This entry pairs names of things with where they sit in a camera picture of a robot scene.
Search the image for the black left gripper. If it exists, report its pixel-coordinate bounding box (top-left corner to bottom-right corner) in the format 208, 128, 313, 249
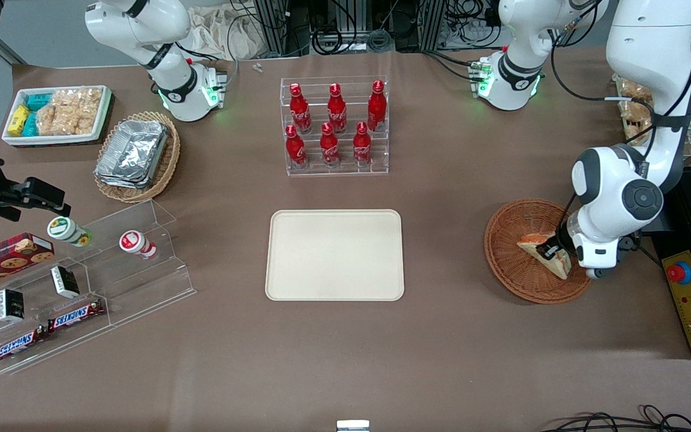
539, 223, 575, 261

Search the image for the triangular sandwich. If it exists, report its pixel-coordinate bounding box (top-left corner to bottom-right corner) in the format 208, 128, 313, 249
516, 233, 574, 281

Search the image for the brown wicker basket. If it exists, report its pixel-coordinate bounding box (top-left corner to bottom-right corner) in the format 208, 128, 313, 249
483, 198, 592, 305

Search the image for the aluminium foil tray stack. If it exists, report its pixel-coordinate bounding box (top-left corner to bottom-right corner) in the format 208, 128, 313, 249
95, 120, 169, 190

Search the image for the light wicker basket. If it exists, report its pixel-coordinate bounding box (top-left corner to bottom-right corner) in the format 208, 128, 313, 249
94, 111, 181, 205

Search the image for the cream plastic tray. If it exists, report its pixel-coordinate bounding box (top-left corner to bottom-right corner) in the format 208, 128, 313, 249
265, 209, 405, 302

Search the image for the green lid yogurt cup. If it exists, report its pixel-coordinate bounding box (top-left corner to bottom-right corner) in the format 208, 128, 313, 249
46, 216, 92, 248

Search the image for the red tartan cookie box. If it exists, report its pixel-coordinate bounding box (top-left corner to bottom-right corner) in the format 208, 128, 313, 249
0, 233, 55, 295

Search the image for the white plastic bin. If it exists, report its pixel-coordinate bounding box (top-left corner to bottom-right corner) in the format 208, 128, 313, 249
2, 85, 113, 148

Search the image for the small black snack box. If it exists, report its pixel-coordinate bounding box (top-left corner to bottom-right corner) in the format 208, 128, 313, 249
50, 265, 81, 299
0, 288, 25, 323

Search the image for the rice cracker bag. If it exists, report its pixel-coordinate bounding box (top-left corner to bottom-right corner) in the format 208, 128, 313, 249
618, 78, 652, 100
35, 88, 104, 137
618, 99, 655, 121
621, 118, 658, 146

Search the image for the red lid yogurt cup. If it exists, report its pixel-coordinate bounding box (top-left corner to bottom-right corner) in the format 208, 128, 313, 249
119, 230, 158, 260

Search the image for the Snickers chocolate bar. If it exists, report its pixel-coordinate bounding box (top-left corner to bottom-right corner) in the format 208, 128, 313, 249
47, 299, 106, 332
0, 327, 48, 365

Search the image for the red emergency stop button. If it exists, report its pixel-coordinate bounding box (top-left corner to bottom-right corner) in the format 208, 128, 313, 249
666, 262, 691, 286

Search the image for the black machine base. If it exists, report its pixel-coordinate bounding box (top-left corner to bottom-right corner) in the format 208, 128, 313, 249
651, 165, 691, 361

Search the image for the clear acrylic tiered stand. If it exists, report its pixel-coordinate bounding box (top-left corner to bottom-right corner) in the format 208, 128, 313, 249
0, 198, 197, 376

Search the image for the red cola bottle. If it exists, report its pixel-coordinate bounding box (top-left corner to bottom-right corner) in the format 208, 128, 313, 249
367, 80, 387, 133
289, 83, 312, 134
353, 121, 372, 167
286, 124, 307, 170
320, 122, 341, 169
328, 83, 347, 134

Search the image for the clear acrylic bottle stand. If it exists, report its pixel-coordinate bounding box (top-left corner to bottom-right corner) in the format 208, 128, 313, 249
280, 75, 390, 177

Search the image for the white cloth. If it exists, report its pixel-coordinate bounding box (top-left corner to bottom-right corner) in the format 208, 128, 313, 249
187, 5, 262, 61

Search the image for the black power cable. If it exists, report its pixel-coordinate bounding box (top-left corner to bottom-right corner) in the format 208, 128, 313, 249
633, 237, 664, 268

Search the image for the black cable bundle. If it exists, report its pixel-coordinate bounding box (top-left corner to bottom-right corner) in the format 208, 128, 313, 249
540, 405, 691, 432

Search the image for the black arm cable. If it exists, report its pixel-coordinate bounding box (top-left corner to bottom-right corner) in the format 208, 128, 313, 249
546, 12, 691, 253

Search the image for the aluminium frame rack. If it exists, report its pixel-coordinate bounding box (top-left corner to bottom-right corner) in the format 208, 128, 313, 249
259, 0, 448, 56

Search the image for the black cable coil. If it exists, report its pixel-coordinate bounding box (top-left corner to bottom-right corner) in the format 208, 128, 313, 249
311, 27, 358, 55

